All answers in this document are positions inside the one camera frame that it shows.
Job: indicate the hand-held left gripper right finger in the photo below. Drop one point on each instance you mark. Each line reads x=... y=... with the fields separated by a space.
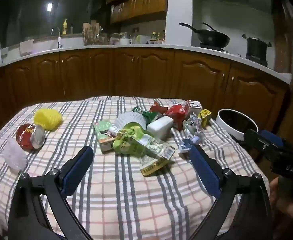
x=206 y=172

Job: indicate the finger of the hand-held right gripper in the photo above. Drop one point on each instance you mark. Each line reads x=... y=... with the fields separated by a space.
x=253 y=137
x=271 y=137

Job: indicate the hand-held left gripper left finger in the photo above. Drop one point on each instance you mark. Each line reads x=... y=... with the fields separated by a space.
x=79 y=170

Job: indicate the white round bin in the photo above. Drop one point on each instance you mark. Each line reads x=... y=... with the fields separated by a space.
x=226 y=127

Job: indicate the yellow packet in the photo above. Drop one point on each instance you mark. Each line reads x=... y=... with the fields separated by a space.
x=204 y=115

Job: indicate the dark green chip bag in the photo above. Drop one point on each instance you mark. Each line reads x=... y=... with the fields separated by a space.
x=150 y=116

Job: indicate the blue white crumpled wrapper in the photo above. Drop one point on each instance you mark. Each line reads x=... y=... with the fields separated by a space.
x=189 y=143

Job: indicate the green carton box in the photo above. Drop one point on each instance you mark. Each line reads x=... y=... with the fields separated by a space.
x=102 y=130

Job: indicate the crumpled white paper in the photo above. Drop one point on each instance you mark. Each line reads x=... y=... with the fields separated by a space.
x=192 y=126

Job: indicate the green white labelled wrapper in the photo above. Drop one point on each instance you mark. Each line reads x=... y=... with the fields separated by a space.
x=156 y=160

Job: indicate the plaid tablecloth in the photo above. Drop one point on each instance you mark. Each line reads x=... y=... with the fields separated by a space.
x=126 y=195

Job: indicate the lime green snack bag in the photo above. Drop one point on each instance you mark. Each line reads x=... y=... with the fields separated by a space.
x=129 y=141

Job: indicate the yellow foam fruit net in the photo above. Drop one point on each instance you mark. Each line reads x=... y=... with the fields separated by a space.
x=47 y=118

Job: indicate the white box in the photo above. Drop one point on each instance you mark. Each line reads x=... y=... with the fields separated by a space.
x=160 y=127

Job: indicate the red foil snack packet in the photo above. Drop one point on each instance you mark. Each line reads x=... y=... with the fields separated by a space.
x=24 y=136

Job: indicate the small drink carton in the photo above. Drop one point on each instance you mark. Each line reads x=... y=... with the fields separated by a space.
x=195 y=107

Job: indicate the small white foam net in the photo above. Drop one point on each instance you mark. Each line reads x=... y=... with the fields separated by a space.
x=15 y=155

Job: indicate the red snack bag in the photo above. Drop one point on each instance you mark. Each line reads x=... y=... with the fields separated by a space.
x=177 y=112

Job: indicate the white paper cupcake liner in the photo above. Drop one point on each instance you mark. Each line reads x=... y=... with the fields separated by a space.
x=129 y=118

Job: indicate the black gas stove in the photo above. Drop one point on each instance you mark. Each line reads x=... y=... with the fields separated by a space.
x=256 y=60

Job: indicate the small red wrapper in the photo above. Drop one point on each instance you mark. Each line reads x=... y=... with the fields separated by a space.
x=159 y=108

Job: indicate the black cooking pot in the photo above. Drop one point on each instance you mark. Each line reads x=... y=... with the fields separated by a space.
x=257 y=47

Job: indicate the black wok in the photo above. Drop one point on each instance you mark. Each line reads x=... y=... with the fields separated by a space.
x=214 y=38

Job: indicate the wooden base cabinets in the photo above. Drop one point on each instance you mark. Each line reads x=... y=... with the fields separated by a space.
x=146 y=75

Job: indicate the white sink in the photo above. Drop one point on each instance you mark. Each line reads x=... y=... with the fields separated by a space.
x=71 y=42

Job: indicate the white kitchen countertop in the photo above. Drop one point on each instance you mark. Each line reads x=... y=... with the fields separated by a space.
x=161 y=47

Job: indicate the white tap filter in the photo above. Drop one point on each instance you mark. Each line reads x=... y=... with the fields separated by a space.
x=59 y=42

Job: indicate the white rag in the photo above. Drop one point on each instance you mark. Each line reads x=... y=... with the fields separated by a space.
x=26 y=48

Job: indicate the wooden utensil holder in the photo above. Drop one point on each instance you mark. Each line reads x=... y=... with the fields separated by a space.
x=92 y=36

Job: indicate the white mug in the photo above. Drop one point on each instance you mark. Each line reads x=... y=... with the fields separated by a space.
x=124 y=41

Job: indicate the yellow oil bottle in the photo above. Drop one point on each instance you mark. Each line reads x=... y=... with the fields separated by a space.
x=159 y=37
x=153 y=37

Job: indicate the metal faucet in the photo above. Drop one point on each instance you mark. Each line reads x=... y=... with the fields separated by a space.
x=59 y=31

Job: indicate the clear bottle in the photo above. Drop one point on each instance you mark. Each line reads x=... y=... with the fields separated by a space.
x=71 y=29

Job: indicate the glass jar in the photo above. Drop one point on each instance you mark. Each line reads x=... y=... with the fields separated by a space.
x=123 y=35

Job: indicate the dark kitchen window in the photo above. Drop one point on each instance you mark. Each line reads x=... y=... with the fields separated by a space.
x=24 y=17

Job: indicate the wooden wall cabinets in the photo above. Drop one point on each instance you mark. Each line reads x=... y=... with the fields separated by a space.
x=139 y=5

